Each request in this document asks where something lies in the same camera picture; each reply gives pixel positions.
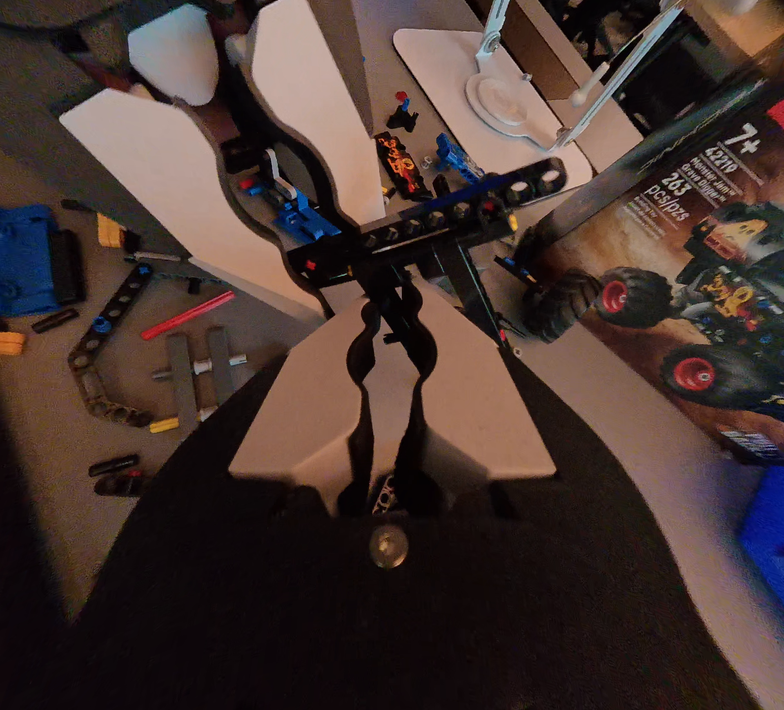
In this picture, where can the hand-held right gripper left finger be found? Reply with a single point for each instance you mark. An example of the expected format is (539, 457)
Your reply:
(300, 422)

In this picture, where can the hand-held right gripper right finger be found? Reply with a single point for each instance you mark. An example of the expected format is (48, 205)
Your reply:
(490, 422)

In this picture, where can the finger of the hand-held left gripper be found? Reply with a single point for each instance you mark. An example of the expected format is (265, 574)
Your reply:
(172, 171)
(312, 85)

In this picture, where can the red toy axle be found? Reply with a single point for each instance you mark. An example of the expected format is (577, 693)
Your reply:
(186, 315)

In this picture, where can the black toy truck chassis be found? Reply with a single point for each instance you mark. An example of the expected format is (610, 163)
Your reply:
(417, 226)

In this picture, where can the light grey desk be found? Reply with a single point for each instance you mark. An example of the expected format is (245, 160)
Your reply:
(662, 465)

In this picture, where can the yellow black toy assembly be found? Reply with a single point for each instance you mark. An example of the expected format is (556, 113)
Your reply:
(123, 238)

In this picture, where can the small black red toy piece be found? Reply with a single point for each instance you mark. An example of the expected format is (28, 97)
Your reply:
(402, 112)

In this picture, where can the black orange flame toy panel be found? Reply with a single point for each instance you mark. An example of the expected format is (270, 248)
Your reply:
(402, 165)

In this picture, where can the black toy wheel blue rim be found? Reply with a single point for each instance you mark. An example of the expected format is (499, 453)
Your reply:
(564, 306)

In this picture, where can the black toy block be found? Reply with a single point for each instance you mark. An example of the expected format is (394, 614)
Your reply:
(67, 266)

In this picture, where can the blue toy panel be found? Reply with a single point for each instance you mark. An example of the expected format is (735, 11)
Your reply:
(27, 263)

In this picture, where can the white document stand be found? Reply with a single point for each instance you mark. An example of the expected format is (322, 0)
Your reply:
(490, 85)

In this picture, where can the black angled toy beam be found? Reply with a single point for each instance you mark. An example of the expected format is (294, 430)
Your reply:
(104, 342)

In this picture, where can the monster truck toy set box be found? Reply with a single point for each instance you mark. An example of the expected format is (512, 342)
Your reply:
(686, 293)

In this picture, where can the small orange toy piece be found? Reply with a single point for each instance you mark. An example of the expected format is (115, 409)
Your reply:
(11, 342)

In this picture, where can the blue plastic tray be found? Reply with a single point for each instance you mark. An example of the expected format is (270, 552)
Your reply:
(766, 551)

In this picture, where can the blue toy bracket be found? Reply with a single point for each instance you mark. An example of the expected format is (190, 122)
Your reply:
(459, 159)

